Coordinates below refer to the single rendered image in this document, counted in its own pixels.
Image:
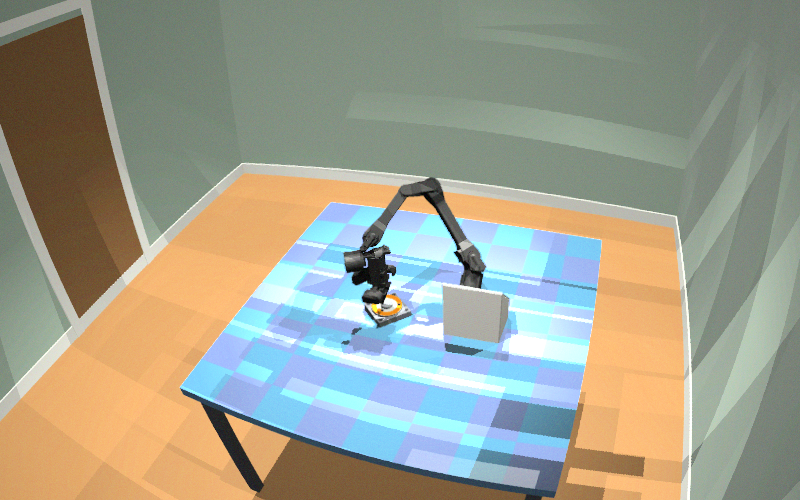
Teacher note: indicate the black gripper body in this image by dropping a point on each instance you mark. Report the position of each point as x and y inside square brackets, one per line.
[379, 280]

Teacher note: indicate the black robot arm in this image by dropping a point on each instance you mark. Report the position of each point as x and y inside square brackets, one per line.
[466, 252]

